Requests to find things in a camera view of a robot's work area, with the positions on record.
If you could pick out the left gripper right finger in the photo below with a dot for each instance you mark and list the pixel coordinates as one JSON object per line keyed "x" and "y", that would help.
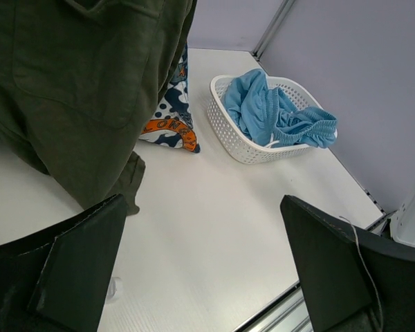
{"x": 351, "y": 279}

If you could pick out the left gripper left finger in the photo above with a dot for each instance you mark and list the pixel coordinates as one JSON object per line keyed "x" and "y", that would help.
{"x": 57, "y": 279}

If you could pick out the light blue shorts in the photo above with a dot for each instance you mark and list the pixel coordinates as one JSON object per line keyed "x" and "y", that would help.
{"x": 269, "y": 118}

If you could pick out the patterned colourful shorts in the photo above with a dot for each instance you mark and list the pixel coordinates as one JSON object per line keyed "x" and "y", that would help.
{"x": 171, "y": 124}

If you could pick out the olive green shorts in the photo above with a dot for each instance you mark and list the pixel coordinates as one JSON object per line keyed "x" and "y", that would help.
{"x": 79, "y": 80}

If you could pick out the white perforated plastic basket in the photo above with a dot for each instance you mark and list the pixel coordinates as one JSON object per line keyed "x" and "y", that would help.
{"x": 233, "y": 140}

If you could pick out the aluminium mounting rail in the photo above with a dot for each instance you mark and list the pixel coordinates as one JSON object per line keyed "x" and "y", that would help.
{"x": 287, "y": 313}

